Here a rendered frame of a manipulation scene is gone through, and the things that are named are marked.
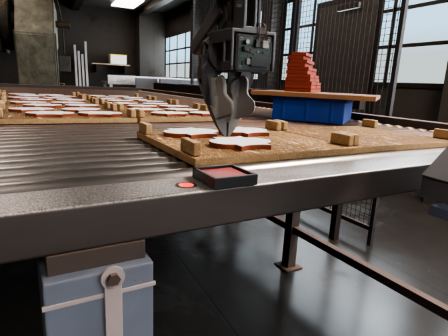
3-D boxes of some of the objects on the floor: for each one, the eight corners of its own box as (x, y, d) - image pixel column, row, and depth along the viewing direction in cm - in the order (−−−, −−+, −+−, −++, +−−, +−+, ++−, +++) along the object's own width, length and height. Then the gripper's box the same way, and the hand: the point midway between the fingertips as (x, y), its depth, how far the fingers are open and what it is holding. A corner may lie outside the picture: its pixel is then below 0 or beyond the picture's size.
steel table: (221, 135, 749) (224, 80, 723) (109, 138, 652) (107, 74, 626) (206, 130, 820) (208, 79, 794) (103, 132, 722) (101, 74, 697)
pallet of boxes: (196, 141, 670) (198, 80, 646) (203, 147, 602) (206, 81, 577) (135, 140, 644) (135, 77, 619) (136, 147, 575) (135, 77, 551)
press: (8, 124, 770) (-5, -18, 707) (71, 123, 827) (65, -8, 764) (4, 134, 645) (-12, -37, 582) (79, 133, 702) (71, -24, 639)
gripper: (227, -28, 44) (221, 145, 49) (285, -16, 49) (275, 141, 54) (195, -14, 51) (193, 135, 56) (249, -5, 56) (243, 133, 61)
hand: (224, 127), depth 57 cm, fingers closed
